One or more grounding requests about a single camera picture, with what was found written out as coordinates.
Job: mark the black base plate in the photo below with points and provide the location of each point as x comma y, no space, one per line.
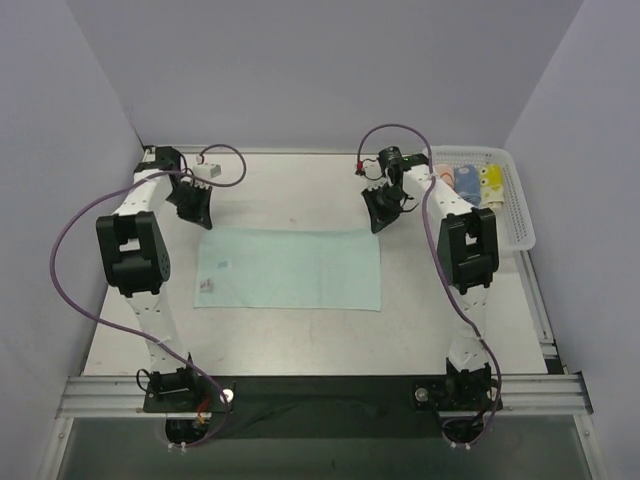
330,407

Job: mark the aluminium front rail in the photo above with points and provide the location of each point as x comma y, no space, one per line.
119,396

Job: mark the blue rolled towel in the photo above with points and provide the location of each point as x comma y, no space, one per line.
467,184

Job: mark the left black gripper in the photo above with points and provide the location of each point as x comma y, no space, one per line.
189,201

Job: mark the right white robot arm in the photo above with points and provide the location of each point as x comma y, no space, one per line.
463,242

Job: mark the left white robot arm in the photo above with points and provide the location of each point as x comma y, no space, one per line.
136,261

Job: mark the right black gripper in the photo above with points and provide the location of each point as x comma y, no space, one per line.
382,206

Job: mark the yellow rolled towel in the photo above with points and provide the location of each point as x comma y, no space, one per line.
491,187

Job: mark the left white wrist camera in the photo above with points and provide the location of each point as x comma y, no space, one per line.
206,171

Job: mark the orange white rolled towel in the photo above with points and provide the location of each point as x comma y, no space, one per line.
446,173

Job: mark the light green towel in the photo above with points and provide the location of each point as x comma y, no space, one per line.
285,269

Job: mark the white plastic basket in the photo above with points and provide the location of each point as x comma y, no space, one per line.
515,228

